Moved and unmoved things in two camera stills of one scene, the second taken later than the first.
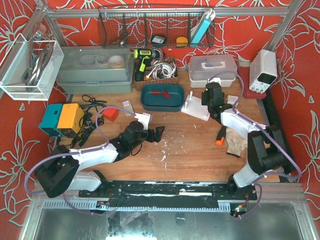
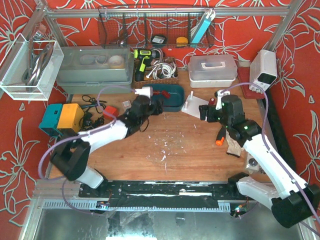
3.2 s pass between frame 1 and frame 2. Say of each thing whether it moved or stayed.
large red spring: stayed
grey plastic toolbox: stayed
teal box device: stayed
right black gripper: moved
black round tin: stayed
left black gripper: moved
